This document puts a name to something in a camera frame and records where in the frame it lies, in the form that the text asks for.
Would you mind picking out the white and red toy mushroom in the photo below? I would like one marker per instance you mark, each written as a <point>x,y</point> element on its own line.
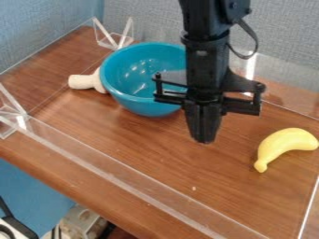
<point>83,82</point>

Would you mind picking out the clear acrylic back barrier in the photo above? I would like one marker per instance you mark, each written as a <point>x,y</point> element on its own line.
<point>292,83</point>

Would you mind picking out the clear acrylic barrier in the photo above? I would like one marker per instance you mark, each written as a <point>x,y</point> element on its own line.
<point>140,204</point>
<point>292,83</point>

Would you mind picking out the clear acrylic front barrier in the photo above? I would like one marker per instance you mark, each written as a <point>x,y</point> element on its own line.
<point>140,204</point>

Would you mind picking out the white block under table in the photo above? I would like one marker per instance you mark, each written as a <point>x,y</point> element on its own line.
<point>80,224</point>

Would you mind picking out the yellow toy banana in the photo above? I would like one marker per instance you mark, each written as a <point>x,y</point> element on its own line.
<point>280,142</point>

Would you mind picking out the clear acrylic corner bracket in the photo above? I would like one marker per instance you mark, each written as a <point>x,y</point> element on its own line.
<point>113,41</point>

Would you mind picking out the clear acrylic left bracket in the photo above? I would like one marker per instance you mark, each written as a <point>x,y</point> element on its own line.
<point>13,116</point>

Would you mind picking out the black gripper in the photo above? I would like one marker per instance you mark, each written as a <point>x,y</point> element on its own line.
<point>237,95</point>

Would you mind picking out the blue bowl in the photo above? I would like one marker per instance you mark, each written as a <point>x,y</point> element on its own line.
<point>127,71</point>

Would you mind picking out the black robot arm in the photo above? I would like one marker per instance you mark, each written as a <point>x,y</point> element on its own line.
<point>207,22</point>

